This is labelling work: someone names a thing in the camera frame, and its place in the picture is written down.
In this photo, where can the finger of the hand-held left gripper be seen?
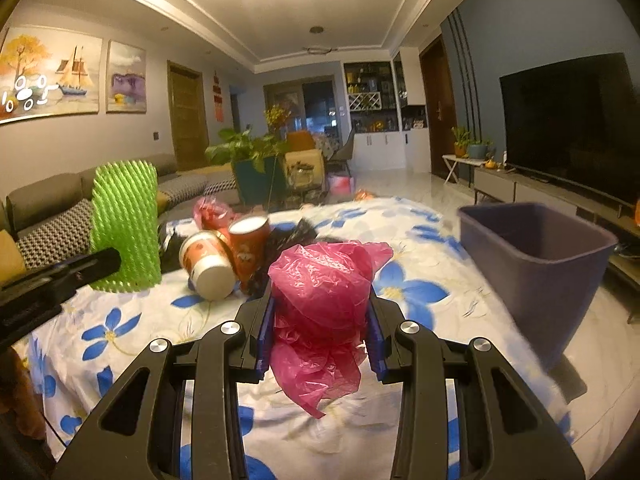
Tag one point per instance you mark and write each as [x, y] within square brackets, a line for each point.
[65, 272]

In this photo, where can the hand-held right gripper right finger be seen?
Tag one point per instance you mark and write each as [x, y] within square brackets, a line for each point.
[373, 345]

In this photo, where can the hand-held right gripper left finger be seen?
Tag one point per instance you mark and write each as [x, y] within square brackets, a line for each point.
[263, 340]

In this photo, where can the green foam net sleeve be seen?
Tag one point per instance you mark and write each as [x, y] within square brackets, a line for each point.
[125, 220]

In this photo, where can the red paper cup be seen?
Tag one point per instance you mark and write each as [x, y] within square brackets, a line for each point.
[248, 250]

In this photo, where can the purple plastic bin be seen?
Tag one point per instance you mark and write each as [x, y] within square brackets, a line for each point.
[530, 305]

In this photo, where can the large houndstooth cushion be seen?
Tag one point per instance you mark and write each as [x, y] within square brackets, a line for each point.
[55, 232]

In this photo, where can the grey sofa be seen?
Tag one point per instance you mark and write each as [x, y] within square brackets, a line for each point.
[45, 192]

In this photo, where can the orange and white paper cup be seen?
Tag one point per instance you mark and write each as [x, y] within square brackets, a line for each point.
[207, 270]

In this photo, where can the blue floral tablecloth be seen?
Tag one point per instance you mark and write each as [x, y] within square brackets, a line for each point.
[150, 310]

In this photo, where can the black plastic bag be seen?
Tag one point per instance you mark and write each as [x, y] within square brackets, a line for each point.
[300, 232]

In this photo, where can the small pink plastic bag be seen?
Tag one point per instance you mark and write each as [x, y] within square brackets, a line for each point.
[212, 212]

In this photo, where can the small houndstooth cushion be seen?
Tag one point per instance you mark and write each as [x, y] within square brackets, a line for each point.
[185, 190]

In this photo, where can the orange fruit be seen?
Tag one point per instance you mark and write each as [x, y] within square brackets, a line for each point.
[365, 194]

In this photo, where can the leafy plant in teal planter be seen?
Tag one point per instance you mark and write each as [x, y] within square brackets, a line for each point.
[255, 180]

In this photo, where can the pink bag on floor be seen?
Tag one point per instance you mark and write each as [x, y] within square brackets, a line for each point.
[340, 185]

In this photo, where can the yellow armchair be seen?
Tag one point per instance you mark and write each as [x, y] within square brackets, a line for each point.
[305, 160]

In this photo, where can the white display cabinet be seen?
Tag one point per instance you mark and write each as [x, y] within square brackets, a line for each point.
[380, 150]

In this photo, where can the sailing ship painting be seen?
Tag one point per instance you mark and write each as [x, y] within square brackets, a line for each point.
[55, 75]

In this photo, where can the grey dining chair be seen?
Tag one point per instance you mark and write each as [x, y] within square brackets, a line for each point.
[346, 147]

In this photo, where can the light wooden door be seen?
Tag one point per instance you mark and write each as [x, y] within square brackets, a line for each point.
[187, 115]

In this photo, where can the white side table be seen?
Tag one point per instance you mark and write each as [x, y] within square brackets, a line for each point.
[457, 162]

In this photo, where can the orange chair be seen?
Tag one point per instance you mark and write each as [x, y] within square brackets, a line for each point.
[300, 140]

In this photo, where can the purple vase painting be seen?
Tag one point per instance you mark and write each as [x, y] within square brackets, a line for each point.
[126, 77]

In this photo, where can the grey television cabinet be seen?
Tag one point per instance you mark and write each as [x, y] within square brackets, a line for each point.
[530, 195]

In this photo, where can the plant in orange pot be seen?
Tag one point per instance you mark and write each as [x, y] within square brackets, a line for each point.
[460, 145]

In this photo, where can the plant in blue pot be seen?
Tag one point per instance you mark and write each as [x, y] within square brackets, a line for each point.
[478, 150]

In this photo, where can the yellow flower bouquet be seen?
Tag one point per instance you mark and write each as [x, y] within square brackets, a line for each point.
[277, 117]

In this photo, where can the dark wooden door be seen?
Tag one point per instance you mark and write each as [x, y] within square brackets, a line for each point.
[437, 110]

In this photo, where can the black flat television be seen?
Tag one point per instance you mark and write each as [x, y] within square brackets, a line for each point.
[570, 125]

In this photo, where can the red wall hanging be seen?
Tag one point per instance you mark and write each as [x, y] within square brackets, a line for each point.
[217, 95]

